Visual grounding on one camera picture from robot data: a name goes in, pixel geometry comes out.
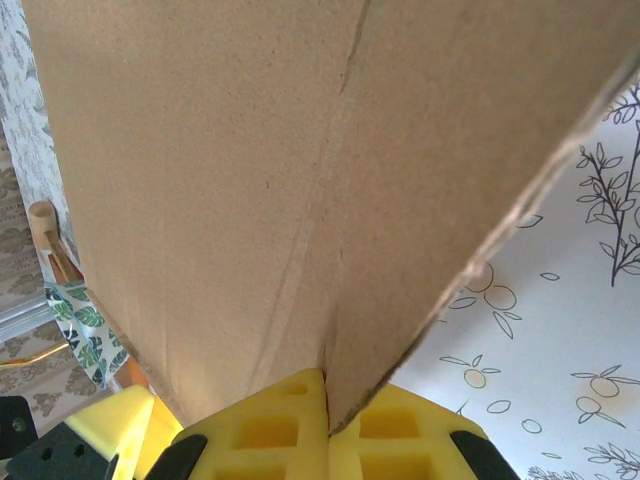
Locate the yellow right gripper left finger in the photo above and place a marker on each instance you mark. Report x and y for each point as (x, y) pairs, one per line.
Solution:
(270, 430)

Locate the leaf print cup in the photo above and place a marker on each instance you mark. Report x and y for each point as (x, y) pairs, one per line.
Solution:
(90, 330)

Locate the aluminium frame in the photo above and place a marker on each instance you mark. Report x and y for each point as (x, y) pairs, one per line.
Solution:
(25, 317)

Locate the small wooden mallet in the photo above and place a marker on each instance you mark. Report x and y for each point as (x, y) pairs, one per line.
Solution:
(45, 220)

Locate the brown cardboard box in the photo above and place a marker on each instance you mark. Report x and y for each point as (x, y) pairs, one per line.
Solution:
(225, 175)

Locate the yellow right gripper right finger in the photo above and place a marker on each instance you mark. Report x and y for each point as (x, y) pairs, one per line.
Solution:
(395, 435)

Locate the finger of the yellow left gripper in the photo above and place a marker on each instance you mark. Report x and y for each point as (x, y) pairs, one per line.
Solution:
(150, 445)
(115, 420)

